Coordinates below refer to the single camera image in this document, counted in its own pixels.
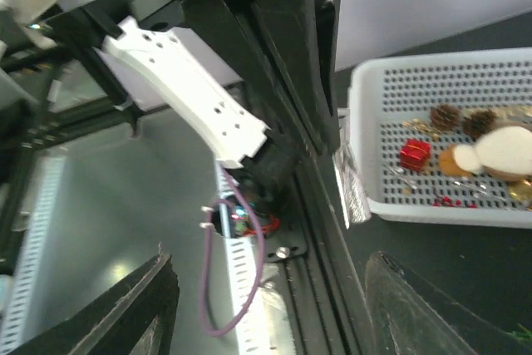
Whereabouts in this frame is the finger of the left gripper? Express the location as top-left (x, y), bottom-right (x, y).
top-left (252, 0), bottom-right (340, 151)
top-left (182, 0), bottom-right (326, 155)

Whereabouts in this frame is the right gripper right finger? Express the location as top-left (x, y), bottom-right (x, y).
top-left (365, 252), bottom-right (531, 354)

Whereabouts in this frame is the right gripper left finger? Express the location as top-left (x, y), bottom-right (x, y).
top-left (9, 254), bottom-right (180, 354)

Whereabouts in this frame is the white plastic basket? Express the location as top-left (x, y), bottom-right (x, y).
top-left (348, 47), bottom-right (531, 229)

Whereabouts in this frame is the silver star topper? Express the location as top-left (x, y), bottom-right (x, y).
top-left (333, 108), bottom-right (372, 229)

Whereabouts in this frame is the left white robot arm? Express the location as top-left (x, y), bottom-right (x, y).
top-left (1, 0), bottom-right (339, 207)

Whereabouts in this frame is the red berry sprig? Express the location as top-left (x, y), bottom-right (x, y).
top-left (431, 190), bottom-right (478, 209)

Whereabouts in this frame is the red gift box ornament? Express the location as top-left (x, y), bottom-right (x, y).
top-left (399, 138), bottom-right (431, 172)

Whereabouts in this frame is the brown pine cone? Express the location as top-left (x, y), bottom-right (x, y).
top-left (430, 104), bottom-right (461, 132)

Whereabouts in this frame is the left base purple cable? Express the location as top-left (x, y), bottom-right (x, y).
top-left (199, 188), bottom-right (267, 338)

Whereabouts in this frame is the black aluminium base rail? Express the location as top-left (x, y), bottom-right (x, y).
top-left (279, 155), bottom-right (375, 354)

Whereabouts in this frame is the light blue slotted cable duct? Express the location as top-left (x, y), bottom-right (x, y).
top-left (0, 155), bottom-right (275, 355)

